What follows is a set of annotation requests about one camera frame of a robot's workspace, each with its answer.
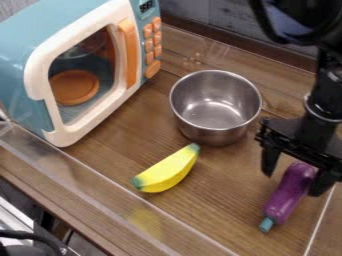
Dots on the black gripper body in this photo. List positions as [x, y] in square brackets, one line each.
[279, 132]

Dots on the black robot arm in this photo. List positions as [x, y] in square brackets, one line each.
[308, 23]

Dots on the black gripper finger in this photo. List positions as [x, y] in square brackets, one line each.
[271, 156]
[327, 177]

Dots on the orange microwave turntable plate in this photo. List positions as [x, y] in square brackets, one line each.
[74, 87]

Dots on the yellow toy banana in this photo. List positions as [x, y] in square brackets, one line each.
[168, 172]

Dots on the purple toy eggplant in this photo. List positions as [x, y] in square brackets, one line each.
[293, 186]

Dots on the silver metal pot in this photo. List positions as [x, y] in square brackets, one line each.
[216, 105]

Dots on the blue toy microwave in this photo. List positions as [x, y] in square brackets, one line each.
[109, 37]

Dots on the black clamp bracket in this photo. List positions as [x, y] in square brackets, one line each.
[53, 246]

